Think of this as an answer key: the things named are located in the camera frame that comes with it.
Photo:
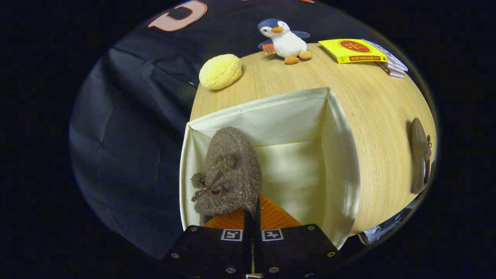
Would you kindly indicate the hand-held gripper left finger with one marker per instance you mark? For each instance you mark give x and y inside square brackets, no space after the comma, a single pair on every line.
[247,240]

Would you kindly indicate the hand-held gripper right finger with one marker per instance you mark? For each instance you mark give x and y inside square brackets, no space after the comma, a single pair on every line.
[257,240]

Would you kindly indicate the brown fuzzy shoe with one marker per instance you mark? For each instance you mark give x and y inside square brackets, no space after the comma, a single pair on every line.
[232,174]
[419,155]

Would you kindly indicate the cream fabric storage box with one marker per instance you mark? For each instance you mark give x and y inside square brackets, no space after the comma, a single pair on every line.
[290,116]

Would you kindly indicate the grey metal object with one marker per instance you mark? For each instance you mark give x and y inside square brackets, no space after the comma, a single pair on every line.
[374,233]

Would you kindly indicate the yellow bun plush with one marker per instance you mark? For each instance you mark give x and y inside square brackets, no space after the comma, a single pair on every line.
[220,71]

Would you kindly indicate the blue white penguin plush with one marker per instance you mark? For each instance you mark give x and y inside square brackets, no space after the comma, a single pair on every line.
[288,42]

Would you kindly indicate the yellow book with red circle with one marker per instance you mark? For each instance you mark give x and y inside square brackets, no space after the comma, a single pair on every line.
[352,49]

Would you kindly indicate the brown spine white book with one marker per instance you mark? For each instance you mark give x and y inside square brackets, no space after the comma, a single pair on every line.
[391,73]

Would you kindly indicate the illustrated white book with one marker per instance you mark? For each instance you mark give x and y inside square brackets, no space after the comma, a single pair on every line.
[391,57]

